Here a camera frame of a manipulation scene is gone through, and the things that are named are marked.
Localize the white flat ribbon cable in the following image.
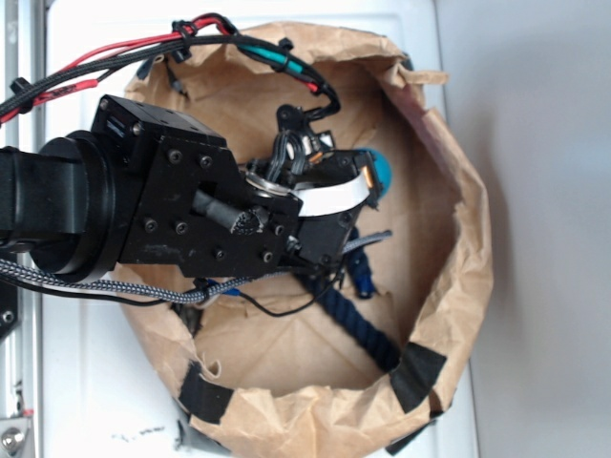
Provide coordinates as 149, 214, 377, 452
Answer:
299, 166, 375, 219

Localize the blue rubber ball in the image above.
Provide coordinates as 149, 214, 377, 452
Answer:
360, 148, 392, 198

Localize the brown paper bag bin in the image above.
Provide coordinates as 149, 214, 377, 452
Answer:
123, 21, 494, 457

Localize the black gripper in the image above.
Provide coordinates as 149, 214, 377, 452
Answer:
118, 104, 381, 278

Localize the black metal mounting bracket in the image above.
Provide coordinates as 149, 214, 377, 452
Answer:
0, 282, 21, 342

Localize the grey braided cable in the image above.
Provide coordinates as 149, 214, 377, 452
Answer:
0, 230, 393, 306

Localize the dark navy rope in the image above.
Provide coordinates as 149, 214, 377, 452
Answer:
298, 227, 401, 372

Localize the red and black cable bundle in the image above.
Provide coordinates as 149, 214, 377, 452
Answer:
0, 12, 343, 126

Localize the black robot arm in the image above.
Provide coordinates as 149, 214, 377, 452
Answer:
1, 96, 390, 282

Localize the aluminium frame rail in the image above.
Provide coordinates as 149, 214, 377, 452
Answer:
1, 1, 44, 457

